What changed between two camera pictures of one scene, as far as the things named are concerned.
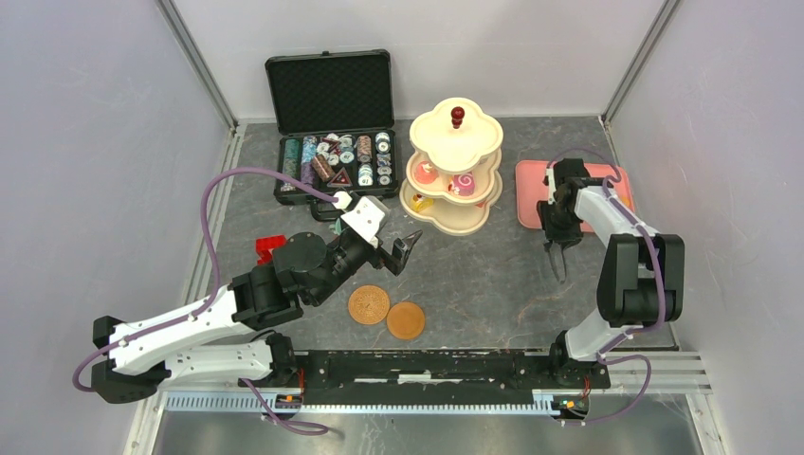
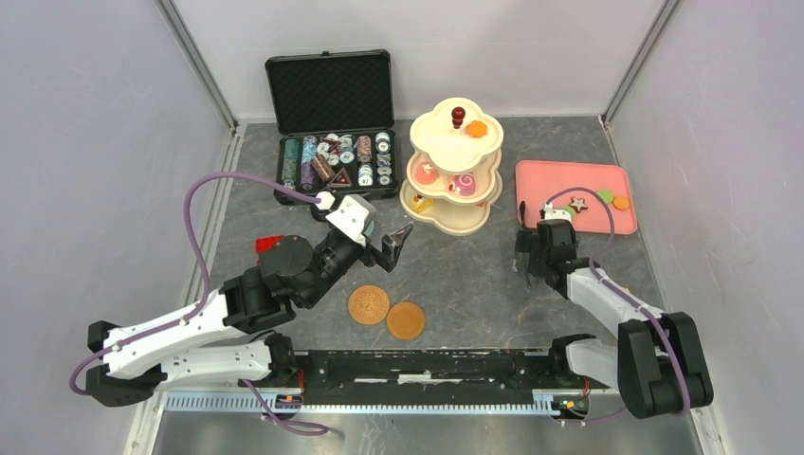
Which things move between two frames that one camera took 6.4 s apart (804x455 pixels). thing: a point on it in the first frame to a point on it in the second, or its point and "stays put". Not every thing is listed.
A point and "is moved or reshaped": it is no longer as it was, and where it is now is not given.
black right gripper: x=568 y=238 to x=527 y=242
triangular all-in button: x=340 y=179 stays put
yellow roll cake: x=418 y=206 stays put
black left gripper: x=401 y=249 to x=391 y=247
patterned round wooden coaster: x=369 y=304 stays put
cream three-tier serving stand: x=452 y=174 stays put
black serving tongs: x=558 y=261 is moved or reshaped
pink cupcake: x=426 y=172 stays put
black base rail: x=434 y=378 stays put
